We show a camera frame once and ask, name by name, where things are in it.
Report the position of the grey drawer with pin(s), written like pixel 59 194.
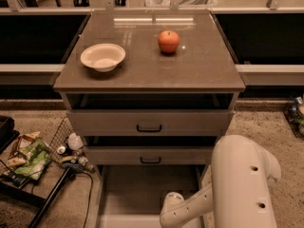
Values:
pixel 150 122
pixel 148 155
pixel 132 196

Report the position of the black box at left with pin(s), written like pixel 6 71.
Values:
pixel 7 132

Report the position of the green snack bag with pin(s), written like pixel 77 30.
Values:
pixel 38 159

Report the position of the right wire basket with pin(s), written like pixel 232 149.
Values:
pixel 294 114

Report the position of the black metal stand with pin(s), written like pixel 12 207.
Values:
pixel 39 203

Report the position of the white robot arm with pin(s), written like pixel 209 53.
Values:
pixel 242 172

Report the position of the grey drawer cabinet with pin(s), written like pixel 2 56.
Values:
pixel 199 75

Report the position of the red apple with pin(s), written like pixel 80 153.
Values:
pixel 168 41

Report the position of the brown snack bag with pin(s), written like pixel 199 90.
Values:
pixel 20 148

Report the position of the wire basket with items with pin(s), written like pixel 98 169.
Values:
pixel 67 149

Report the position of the white bowl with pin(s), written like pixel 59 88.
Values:
pixel 102 57

